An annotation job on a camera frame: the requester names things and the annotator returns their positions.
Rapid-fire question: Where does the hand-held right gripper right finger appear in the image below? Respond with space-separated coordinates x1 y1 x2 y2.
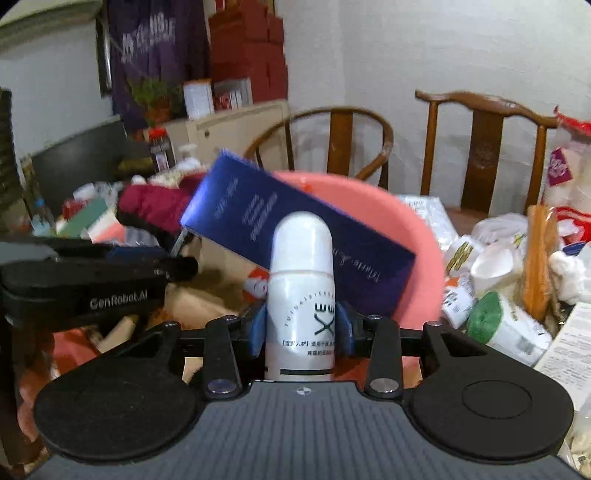
336 302 491 399

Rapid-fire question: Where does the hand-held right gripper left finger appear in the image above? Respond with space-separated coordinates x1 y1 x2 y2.
106 305 269 400

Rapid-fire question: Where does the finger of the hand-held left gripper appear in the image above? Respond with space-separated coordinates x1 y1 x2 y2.
55 256 199 282
46 239 167 261

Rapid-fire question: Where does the maroon padded jacket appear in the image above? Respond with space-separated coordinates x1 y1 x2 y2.
115 173 218 236

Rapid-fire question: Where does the white plastic bottle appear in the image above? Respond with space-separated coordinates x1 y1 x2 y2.
264 212 337 383

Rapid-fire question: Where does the dark blue box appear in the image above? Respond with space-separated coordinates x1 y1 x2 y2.
179 148 417 319

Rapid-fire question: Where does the pink plastic basin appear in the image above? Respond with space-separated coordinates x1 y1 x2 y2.
46 170 446 393

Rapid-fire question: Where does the orange and white packet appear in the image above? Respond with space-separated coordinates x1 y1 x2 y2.
242 268 271 303

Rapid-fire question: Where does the green and white box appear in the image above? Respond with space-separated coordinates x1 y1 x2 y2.
55 196 121 243

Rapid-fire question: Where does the large dark metal bowl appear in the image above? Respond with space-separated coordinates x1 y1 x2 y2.
28 117 155 217

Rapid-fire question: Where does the dark sauce bottle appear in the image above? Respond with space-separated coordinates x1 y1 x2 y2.
148 127 177 171

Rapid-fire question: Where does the beige cabinet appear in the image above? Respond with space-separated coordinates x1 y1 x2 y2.
161 99 291 174

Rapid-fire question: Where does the potted plant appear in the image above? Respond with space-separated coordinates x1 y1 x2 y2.
127 76 183 127

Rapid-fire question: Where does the green and white packet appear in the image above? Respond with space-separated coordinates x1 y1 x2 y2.
466 291 552 367

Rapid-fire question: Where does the white paper cup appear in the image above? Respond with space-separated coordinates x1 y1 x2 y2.
468 240 525 301

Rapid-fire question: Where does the white carton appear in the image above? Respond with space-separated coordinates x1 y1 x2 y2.
183 78 215 120

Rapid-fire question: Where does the red and white box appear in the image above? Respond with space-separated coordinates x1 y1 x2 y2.
213 78 254 112

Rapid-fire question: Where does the round-back wooden chair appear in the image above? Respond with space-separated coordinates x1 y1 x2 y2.
242 106 395 190

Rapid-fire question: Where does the orange snack bag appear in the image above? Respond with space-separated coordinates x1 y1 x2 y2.
522 203 561 324

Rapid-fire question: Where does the purple hanging cloth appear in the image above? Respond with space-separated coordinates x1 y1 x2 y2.
106 0 211 130

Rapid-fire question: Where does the white instruction leaflet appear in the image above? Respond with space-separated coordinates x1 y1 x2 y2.
533 302 591 402

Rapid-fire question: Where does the stack of red boxes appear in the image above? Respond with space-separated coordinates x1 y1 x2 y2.
208 0 289 104

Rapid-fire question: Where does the straight-back wooden chair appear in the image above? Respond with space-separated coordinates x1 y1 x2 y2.
414 89 561 222

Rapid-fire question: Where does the white air conditioner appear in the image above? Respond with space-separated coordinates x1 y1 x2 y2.
0 0 105 44

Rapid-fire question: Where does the clear bag of paper cups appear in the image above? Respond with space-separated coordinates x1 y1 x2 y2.
540 108 591 222

